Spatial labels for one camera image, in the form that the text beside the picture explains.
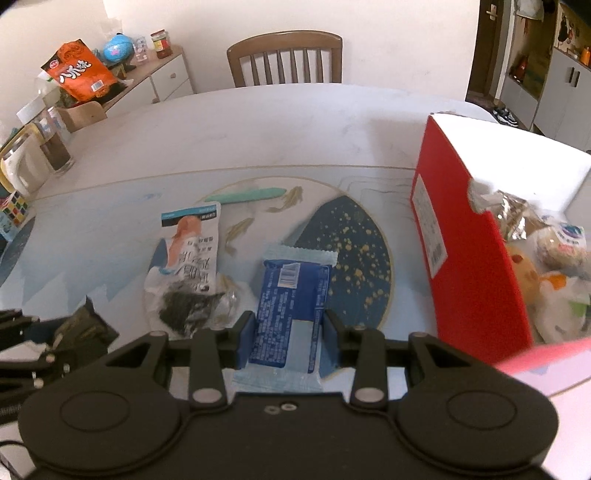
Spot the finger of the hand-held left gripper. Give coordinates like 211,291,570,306
0,310,41,344
0,350,71,403

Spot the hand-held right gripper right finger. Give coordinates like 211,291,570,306
323,310,486,409

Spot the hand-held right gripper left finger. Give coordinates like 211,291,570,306
105,311,257,409

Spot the blue snack packet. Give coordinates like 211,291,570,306
233,244,338,393

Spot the dark seaweed snack wrapper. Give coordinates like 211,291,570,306
53,296,119,365
158,288,241,337

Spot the white chicken breast packet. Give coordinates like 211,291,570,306
145,202,222,296

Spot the red cardboard box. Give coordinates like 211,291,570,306
411,112,591,398

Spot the silver foil snack bag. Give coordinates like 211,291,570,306
471,185,550,241

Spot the white plastic bag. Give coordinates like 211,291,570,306
531,272,591,344

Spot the blueberry bread pack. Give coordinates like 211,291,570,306
536,222,591,278

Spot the puzzle cube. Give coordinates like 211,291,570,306
0,191,29,229

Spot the white jug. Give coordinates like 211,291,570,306
0,134,47,195

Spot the glass bottle with white lid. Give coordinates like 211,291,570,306
34,107,75,174

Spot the light wooden object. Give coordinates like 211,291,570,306
58,102,108,133

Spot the orange snack bag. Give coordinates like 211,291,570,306
41,39,120,103

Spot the white sideboard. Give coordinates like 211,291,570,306
99,45,195,114

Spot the blue globe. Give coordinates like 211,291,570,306
102,32,136,66

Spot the wooden dining chair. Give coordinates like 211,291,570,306
226,31,343,88

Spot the red sauce jar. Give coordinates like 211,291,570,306
150,30,172,59

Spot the hanging tote bag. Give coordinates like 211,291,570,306
515,0,546,21

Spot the grey cabinet wall unit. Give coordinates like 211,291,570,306
501,0,591,153

